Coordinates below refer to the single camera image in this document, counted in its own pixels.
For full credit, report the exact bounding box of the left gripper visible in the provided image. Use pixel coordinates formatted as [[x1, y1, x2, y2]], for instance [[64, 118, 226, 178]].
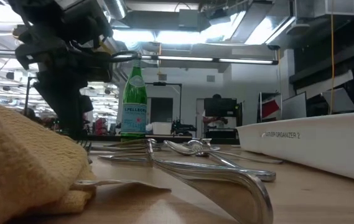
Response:
[[14, 18, 114, 141]]

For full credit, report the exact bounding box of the steel utensil handle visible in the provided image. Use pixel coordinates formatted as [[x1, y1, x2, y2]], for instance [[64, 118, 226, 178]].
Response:
[[91, 145, 162, 153]]

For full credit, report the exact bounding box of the green glass water bottle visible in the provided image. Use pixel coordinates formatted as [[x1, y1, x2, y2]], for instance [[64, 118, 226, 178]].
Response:
[[119, 58, 148, 141]]

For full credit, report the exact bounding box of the silver knife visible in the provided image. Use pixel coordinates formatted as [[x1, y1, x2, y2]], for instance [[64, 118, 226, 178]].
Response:
[[97, 154, 277, 183], [103, 138, 158, 147]]

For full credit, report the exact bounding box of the yellow cloth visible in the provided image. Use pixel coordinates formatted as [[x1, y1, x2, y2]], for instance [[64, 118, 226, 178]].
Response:
[[0, 93, 97, 224]]

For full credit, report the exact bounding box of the white box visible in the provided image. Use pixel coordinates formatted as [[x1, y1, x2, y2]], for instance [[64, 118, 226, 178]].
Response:
[[151, 121, 173, 136]]

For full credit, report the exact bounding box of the black background robot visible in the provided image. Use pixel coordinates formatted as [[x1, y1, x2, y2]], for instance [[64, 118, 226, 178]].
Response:
[[170, 119, 198, 137]]

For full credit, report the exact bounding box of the long ceiling light bar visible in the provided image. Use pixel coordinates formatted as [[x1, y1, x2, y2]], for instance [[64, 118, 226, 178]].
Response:
[[141, 55, 279, 65]]

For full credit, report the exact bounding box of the person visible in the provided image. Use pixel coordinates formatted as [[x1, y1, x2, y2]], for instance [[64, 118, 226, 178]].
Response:
[[202, 93, 230, 130]]

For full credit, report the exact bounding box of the black monitor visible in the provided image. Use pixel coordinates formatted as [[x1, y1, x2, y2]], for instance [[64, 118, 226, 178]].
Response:
[[203, 98, 238, 118]]

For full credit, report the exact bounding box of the red panel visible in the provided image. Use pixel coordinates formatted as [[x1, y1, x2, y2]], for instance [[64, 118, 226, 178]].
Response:
[[261, 99, 280, 121]]

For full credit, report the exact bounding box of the whiteboard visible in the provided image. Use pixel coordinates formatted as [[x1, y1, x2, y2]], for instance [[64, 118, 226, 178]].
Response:
[[281, 91, 307, 121]]

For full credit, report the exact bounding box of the white cutlery organizer tray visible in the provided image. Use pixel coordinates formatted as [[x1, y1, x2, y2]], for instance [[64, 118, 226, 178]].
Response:
[[235, 110, 354, 186]]

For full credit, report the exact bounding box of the black camera stand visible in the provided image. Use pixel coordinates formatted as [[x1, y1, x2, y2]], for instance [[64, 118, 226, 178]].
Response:
[[145, 82, 183, 125]]

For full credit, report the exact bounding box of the silver ventilation duct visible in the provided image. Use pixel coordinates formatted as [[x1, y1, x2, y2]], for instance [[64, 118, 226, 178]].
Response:
[[101, 0, 128, 20]]

